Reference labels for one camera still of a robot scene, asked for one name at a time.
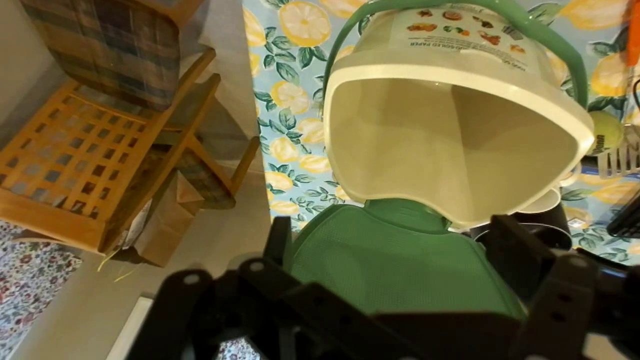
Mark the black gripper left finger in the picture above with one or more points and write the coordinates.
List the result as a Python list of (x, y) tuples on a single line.
[(220, 312)]

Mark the brown paper bag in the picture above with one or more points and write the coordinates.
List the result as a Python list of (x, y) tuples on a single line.
[(163, 223)]

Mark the black cooking pot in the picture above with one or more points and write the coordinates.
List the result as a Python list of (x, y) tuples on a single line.
[(627, 216)]

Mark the white slotted utensil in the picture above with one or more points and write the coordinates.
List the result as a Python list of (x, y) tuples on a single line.
[(620, 161)]

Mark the lemon print tablecloth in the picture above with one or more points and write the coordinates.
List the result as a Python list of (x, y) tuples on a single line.
[(292, 101)]

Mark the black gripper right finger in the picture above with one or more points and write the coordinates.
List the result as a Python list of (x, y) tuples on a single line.
[(581, 312)]

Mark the orange small object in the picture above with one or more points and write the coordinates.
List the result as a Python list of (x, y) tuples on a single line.
[(632, 33)]

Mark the floral print curtain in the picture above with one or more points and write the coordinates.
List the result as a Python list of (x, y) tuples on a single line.
[(33, 286)]

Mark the green bucket lid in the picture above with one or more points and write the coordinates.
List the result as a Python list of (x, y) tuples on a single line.
[(393, 267)]

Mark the wooden lattice back chair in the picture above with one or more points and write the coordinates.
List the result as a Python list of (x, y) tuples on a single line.
[(73, 161)]

